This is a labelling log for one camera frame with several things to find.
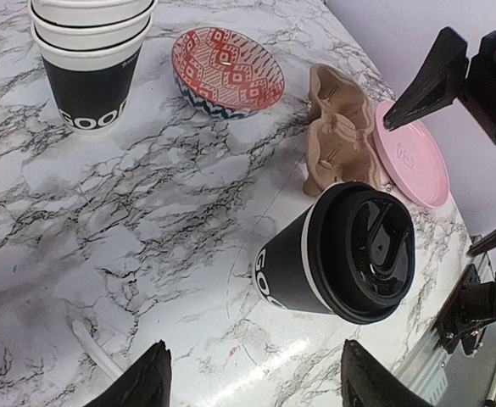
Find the black plastic cup lid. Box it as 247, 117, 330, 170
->
307, 182, 415, 325

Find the single white straw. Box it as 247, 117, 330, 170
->
72, 321, 123, 381

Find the pink round plate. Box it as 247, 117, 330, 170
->
373, 100, 450, 209

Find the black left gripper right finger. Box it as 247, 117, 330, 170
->
341, 340, 426, 407

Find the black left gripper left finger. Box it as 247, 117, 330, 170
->
88, 341, 172, 407

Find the red patterned ceramic bowl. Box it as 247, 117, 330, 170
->
171, 26, 286, 120

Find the stack of paper cups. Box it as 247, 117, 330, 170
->
28, 0, 157, 134

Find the brown cardboard cup carrier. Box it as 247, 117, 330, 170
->
303, 64, 382, 197

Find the black paper coffee cup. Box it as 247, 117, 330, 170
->
252, 204, 337, 315

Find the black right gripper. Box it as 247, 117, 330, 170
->
383, 27, 496, 145

